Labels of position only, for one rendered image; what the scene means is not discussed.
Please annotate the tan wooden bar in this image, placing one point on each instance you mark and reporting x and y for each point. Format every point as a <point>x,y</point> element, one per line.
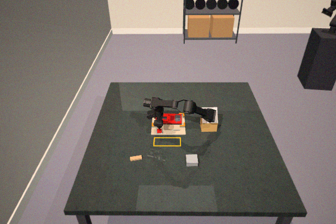
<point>134,158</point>

